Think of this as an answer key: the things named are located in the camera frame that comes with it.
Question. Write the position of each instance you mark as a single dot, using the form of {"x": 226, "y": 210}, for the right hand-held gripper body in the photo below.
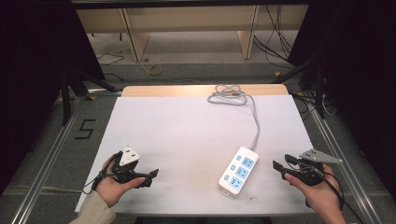
{"x": 314, "y": 155}

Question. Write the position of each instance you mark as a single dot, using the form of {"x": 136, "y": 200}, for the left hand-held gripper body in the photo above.
{"x": 128, "y": 155}

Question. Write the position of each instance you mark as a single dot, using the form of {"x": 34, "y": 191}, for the white power strip blue sockets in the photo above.
{"x": 238, "y": 171}

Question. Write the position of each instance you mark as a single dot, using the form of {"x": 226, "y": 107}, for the person's left hand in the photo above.
{"x": 110, "y": 189}

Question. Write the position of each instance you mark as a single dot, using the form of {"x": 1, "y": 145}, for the person's right hand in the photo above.
{"x": 323, "y": 196}

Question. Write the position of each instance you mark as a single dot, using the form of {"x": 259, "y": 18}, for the white table mat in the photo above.
{"x": 186, "y": 140}

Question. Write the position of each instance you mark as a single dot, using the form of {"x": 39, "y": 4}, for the black tripod stand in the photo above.
{"x": 66, "y": 99}
{"x": 318, "y": 90}

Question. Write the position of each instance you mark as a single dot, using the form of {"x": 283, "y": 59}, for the black curtain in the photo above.
{"x": 358, "y": 77}
{"x": 34, "y": 77}

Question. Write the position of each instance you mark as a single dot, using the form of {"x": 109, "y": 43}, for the yellow tape roll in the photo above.
{"x": 154, "y": 70}

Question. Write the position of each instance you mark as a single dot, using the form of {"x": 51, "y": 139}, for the aluminium rail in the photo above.
{"x": 46, "y": 161}
{"x": 342, "y": 161}

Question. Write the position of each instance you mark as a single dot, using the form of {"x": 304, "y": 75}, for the light wooden desk frame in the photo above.
{"x": 193, "y": 18}

